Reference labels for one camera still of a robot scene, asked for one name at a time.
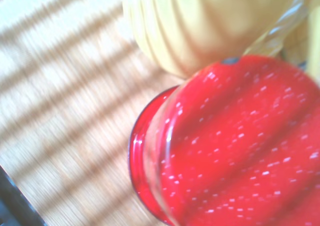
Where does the red speckled enamel mug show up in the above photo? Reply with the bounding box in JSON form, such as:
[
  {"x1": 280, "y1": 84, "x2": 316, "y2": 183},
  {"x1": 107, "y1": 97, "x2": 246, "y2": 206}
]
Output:
[{"x1": 127, "y1": 55, "x2": 320, "y2": 226}]

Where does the yellow ribbed mug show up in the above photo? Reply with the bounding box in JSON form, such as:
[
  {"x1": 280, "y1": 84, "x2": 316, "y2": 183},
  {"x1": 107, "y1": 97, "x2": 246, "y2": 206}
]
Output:
[{"x1": 122, "y1": 0, "x2": 320, "y2": 80}]

